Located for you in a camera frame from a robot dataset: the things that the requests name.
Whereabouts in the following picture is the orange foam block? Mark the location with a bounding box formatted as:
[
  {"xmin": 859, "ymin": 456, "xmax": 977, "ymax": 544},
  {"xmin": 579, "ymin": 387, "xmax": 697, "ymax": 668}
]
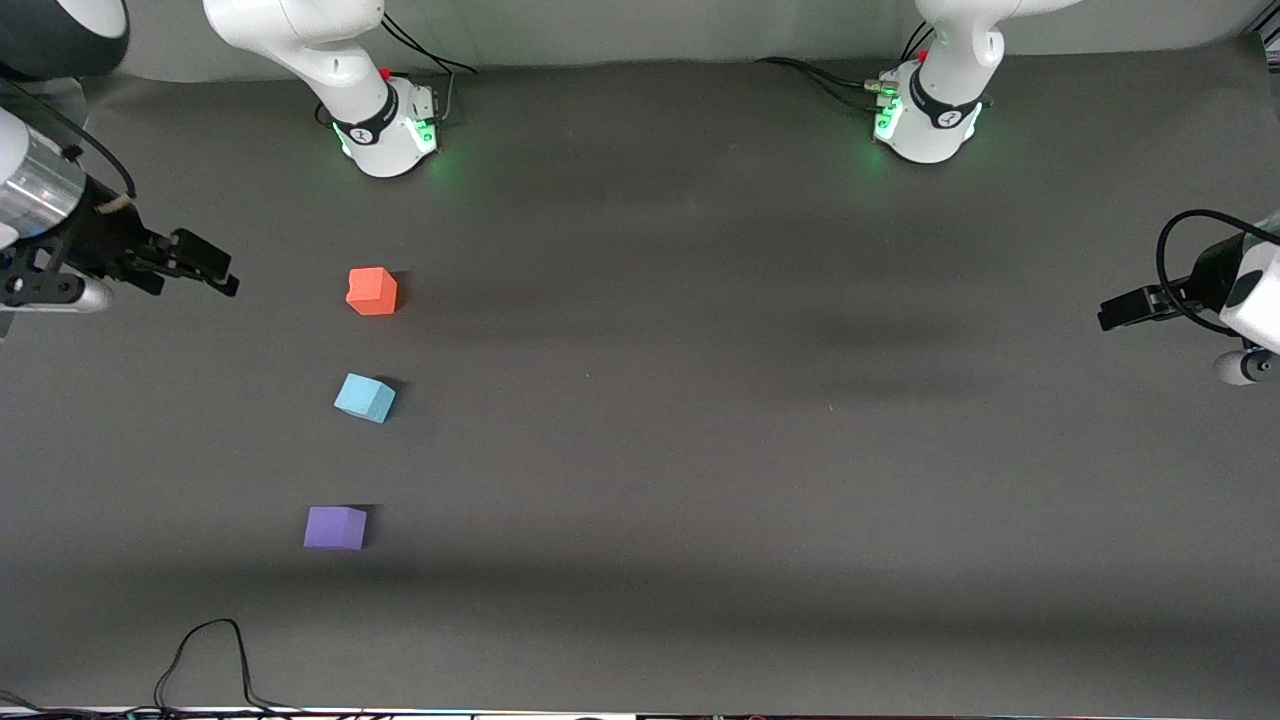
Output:
[{"xmin": 346, "ymin": 267, "xmax": 399, "ymax": 317}]

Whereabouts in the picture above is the light blue foam block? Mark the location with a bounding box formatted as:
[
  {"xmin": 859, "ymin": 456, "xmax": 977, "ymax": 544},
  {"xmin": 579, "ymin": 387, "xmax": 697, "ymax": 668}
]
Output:
[{"xmin": 333, "ymin": 373, "xmax": 398, "ymax": 425}]

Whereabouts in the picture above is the black arm base cable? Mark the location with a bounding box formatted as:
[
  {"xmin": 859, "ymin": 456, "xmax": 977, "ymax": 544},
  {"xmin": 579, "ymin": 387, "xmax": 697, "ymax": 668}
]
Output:
[
  {"xmin": 755, "ymin": 20, "xmax": 936, "ymax": 114},
  {"xmin": 380, "ymin": 10, "xmax": 477, "ymax": 127}
]

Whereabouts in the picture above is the black left arm base cable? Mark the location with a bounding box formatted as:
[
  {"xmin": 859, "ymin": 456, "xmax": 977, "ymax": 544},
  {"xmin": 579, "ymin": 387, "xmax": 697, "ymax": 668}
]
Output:
[{"xmin": 755, "ymin": 20, "xmax": 936, "ymax": 114}]

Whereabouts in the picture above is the purple foam block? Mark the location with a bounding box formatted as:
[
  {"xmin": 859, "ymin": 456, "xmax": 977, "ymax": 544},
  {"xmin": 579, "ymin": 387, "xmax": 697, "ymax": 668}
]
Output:
[{"xmin": 303, "ymin": 506, "xmax": 369, "ymax": 552}]

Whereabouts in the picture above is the thin black table cable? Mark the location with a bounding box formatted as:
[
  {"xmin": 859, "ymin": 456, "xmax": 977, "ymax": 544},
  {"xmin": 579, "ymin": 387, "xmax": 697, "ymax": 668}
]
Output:
[{"xmin": 0, "ymin": 618, "xmax": 471, "ymax": 720}]

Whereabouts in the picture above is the black right arm base cable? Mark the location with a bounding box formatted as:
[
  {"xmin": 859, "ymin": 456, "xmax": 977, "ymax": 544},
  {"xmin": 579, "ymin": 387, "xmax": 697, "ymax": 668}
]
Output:
[{"xmin": 380, "ymin": 10, "xmax": 477, "ymax": 127}]

